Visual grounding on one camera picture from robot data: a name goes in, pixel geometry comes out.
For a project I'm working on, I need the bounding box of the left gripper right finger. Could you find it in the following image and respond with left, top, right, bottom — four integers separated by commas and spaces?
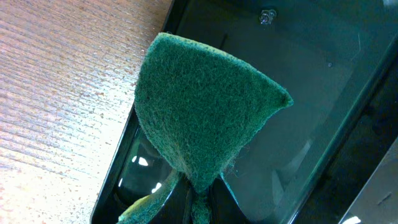
211, 177, 250, 224

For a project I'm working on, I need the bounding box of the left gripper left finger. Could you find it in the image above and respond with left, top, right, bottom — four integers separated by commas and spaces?
136, 177, 193, 224

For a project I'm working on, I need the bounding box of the green scrub sponge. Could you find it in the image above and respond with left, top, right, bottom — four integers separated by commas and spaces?
118, 32, 294, 223

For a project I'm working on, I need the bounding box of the black rectangular tray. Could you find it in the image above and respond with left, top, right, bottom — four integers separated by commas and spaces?
91, 0, 397, 223

